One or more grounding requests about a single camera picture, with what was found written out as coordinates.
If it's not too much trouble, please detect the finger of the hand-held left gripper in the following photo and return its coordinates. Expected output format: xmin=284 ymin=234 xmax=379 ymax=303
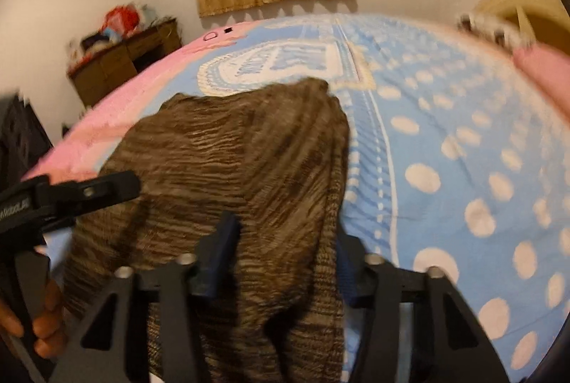
xmin=48 ymin=170 xmax=142 ymax=215

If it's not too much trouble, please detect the dark clothes pile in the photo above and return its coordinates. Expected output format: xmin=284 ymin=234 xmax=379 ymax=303
xmin=80 ymin=31 xmax=121 ymax=53

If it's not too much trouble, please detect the patterned cream pillow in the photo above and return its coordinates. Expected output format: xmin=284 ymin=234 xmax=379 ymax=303
xmin=458 ymin=11 xmax=535 ymax=53

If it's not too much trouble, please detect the person's left hand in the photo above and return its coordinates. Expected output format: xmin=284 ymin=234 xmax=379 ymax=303
xmin=0 ymin=280 xmax=68 ymax=359

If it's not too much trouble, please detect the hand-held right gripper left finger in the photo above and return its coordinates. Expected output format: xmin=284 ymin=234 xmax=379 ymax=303
xmin=49 ymin=211 xmax=242 ymax=383

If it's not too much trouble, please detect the pink and blue patterned blanket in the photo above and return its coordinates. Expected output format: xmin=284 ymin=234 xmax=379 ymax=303
xmin=20 ymin=11 xmax=570 ymax=383

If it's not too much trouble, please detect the brown knit sweater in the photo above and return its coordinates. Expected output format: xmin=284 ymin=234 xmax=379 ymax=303
xmin=62 ymin=78 xmax=352 ymax=383

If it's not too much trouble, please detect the cream bed headboard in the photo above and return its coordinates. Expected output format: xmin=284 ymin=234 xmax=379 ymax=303
xmin=472 ymin=0 xmax=570 ymax=51

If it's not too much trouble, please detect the brown wooden desk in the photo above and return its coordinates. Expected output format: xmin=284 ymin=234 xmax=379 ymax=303
xmin=67 ymin=18 xmax=183 ymax=108

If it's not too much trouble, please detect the pink pillow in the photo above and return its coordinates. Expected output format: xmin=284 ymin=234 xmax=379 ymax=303
xmin=511 ymin=43 xmax=570 ymax=119

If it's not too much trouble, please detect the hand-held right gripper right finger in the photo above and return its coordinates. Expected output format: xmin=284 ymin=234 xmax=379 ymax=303
xmin=336 ymin=232 xmax=511 ymax=383

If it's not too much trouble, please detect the black folding chair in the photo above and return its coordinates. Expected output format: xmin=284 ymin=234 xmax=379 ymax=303
xmin=0 ymin=93 xmax=55 ymax=183

